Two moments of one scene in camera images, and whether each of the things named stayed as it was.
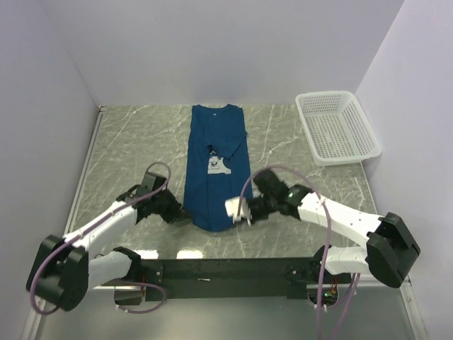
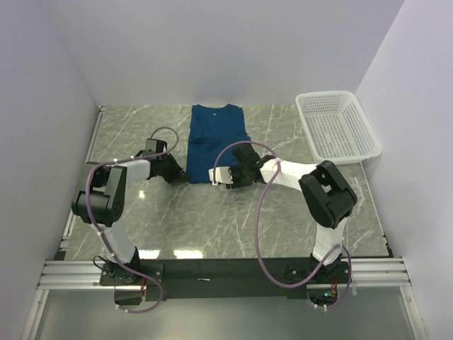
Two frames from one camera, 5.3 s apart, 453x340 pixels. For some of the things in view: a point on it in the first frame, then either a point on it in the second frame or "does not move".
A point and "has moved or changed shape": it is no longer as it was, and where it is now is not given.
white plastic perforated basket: x=335 y=128 does not move
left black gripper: x=173 y=209 to x=173 y=171
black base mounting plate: x=239 y=279 does not move
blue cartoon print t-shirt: x=219 y=168 has moved or changed shape
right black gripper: x=255 y=207 to x=236 y=173
